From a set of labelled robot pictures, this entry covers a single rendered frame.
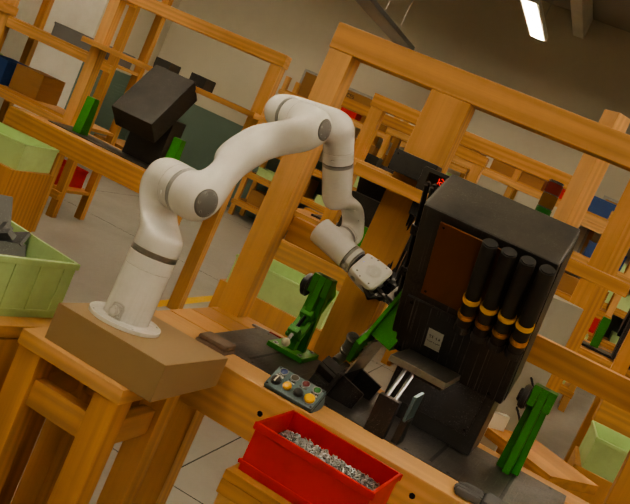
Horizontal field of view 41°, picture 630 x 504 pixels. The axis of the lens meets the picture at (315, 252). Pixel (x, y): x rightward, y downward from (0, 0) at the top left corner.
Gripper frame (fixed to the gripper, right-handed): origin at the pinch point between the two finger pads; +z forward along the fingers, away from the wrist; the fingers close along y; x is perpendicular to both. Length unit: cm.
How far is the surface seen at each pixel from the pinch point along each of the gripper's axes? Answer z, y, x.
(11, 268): -70, -80, -11
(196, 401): -16, -62, 10
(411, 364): 20.2, -24.1, -19.1
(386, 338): 8.1, -14.0, -3.1
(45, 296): -65, -74, 4
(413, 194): -18.5, 26.9, -8.9
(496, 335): 31.1, -8.8, -31.9
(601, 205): -24, 540, 436
